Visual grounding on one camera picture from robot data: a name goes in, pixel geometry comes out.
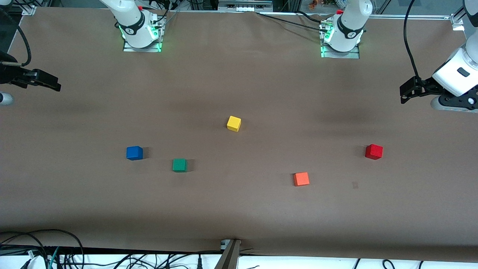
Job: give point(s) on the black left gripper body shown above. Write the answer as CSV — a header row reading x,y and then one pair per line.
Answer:
x,y
426,86

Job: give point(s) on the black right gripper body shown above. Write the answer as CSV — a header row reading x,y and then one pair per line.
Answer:
x,y
8,73

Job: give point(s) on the red cube block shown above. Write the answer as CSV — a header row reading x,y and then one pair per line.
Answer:
x,y
373,152

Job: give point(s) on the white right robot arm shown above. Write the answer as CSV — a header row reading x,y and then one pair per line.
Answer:
x,y
130,30

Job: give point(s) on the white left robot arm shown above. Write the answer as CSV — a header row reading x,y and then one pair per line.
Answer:
x,y
349,33

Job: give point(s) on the blue cube block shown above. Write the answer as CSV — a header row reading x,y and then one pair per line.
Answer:
x,y
134,153

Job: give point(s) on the orange cube block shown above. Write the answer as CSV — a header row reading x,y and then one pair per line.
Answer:
x,y
301,179

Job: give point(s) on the green cube block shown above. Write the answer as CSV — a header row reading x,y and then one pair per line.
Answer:
x,y
179,165

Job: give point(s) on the yellow cube block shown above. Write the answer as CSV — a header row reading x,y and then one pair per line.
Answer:
x,y
233,123

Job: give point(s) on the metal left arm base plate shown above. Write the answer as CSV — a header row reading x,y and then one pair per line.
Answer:
x,y
351,56

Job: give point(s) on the aluminium corner bracket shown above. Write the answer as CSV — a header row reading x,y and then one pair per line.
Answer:
x,y
457,21
29,10

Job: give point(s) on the aluminium table edge bracket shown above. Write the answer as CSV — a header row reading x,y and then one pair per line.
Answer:
x,y
229,257

